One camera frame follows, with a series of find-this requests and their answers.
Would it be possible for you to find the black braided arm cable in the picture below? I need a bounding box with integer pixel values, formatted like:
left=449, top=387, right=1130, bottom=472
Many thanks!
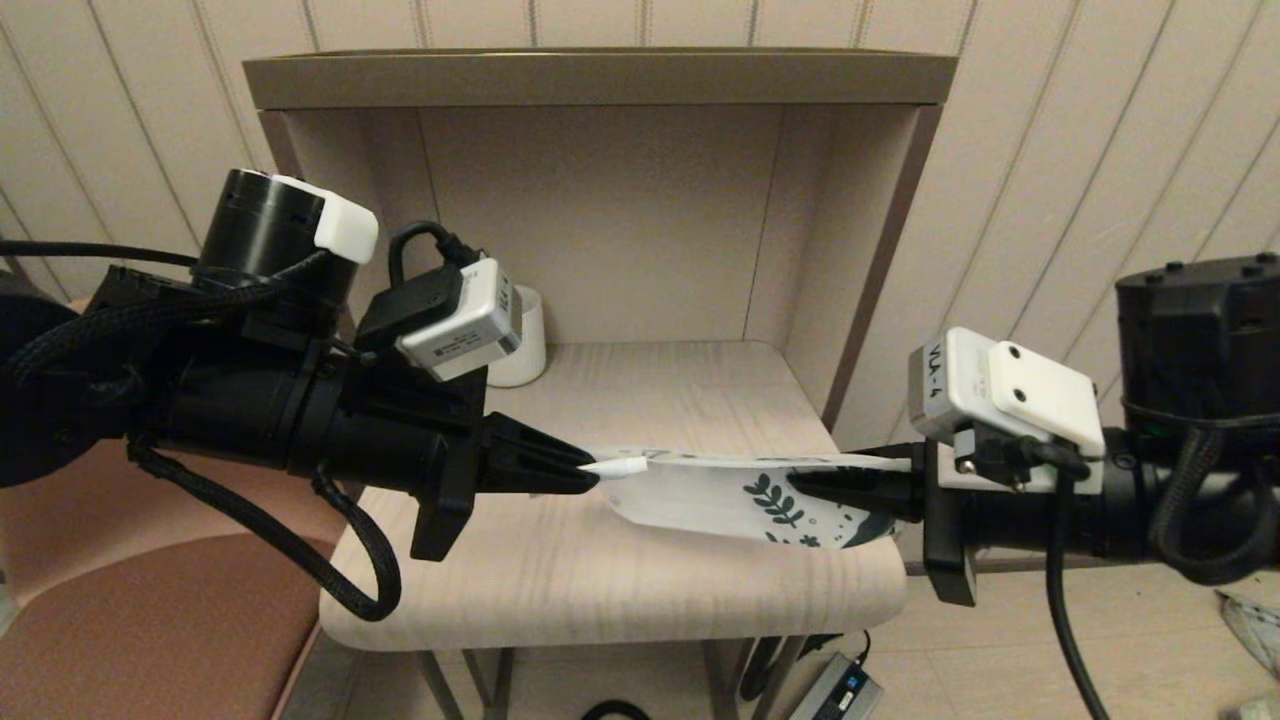
left=1148, top=425, right=1280, bottom=587
left=0, top=240, right=403, bottom=623

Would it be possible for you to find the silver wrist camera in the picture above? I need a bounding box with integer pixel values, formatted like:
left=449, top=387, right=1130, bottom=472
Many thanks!
left=355, top=222, right=524, bottom=383
left=908, top=327, right=1106, bottom=496

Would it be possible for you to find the brown upholstered chair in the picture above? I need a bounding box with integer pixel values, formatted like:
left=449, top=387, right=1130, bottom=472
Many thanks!
left=0, top=295, right=346, bottom=720

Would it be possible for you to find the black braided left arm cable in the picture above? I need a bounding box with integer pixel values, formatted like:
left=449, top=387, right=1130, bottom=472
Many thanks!
left=0, top=240, right=403, bottom=623

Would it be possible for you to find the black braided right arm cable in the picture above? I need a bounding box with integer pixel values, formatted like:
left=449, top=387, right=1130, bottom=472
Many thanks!
left=1148, top=425, right=1280, bottom=587

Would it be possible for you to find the white leaf-print zip pouch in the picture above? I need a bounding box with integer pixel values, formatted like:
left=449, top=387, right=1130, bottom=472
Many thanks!
left=600, top=448, right=916, bottom=551

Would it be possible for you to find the white ribbed ceramic mug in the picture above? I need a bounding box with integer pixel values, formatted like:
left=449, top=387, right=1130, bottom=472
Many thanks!
left=487, top=285, right=548, bottom=388

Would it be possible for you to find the silver power adapter box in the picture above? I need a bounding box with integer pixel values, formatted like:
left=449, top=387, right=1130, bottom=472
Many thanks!
left=790, top=655, right=883, bottom=720

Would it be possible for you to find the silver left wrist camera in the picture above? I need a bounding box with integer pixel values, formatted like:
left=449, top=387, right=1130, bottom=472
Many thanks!
left=355, top=222, right=524, bottom=383

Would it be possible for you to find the beige wooden hutch desk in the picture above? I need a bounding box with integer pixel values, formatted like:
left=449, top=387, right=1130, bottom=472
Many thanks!
left=243, top=48, right=958, bottom=720

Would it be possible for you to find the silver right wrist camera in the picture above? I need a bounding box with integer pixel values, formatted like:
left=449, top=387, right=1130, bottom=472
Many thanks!
left=908, top=327, right=1106, bottom=496

